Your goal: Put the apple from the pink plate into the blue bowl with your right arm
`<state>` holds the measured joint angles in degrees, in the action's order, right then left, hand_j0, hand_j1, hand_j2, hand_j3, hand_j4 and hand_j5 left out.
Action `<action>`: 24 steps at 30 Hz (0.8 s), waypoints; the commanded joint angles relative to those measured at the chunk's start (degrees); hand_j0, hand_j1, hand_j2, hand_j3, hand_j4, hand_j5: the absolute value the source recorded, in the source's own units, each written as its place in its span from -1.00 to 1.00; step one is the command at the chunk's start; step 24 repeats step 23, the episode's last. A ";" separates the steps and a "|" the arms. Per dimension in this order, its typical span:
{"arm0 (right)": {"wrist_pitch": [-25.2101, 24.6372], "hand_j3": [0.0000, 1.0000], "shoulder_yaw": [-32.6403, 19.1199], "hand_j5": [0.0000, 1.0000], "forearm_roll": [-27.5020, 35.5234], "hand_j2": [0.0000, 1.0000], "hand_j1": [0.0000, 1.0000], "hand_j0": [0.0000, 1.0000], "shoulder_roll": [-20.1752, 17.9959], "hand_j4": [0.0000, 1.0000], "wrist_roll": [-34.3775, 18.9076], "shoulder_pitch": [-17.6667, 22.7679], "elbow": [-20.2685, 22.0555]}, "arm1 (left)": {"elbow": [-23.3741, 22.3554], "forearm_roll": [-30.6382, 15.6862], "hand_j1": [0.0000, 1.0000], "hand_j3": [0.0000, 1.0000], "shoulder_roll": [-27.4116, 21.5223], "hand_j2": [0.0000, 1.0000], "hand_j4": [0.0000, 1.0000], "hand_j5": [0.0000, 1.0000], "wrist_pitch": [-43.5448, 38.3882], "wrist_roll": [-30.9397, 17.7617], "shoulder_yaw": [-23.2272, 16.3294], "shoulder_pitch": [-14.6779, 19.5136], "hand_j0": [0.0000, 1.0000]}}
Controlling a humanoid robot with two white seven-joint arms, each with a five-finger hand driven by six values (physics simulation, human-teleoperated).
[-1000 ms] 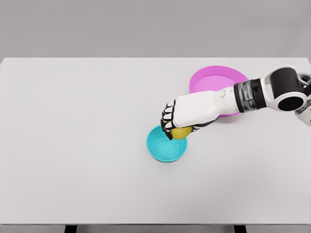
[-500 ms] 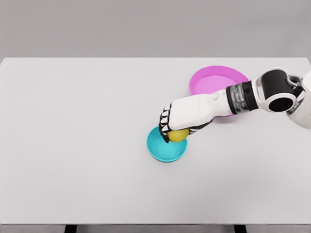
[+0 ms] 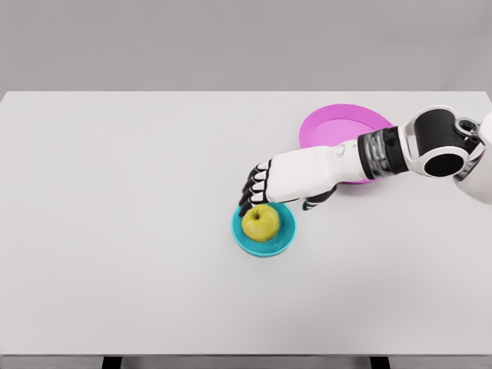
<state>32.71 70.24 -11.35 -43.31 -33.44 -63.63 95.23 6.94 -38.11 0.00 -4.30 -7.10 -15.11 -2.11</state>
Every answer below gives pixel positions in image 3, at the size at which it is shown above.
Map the yellow-green apple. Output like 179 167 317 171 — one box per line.
241 204 281 244

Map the blue bowl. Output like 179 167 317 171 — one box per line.
231 201 298 258

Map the pink plate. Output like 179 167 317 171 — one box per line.
298 102 395 186

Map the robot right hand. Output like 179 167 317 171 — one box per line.
238 148 339 218

